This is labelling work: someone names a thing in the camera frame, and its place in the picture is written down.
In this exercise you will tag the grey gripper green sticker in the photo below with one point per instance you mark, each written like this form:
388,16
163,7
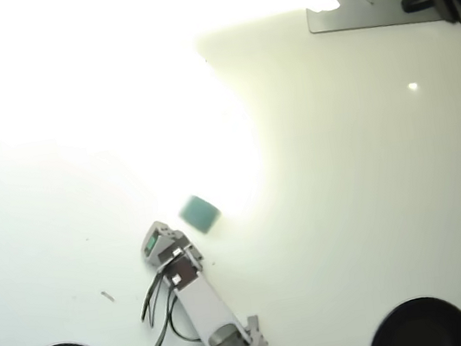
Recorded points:
159,237

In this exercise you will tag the blue cube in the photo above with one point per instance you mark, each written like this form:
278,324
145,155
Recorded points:
200,214

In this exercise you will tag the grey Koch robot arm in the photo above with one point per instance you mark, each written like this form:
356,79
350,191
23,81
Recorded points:
208,308

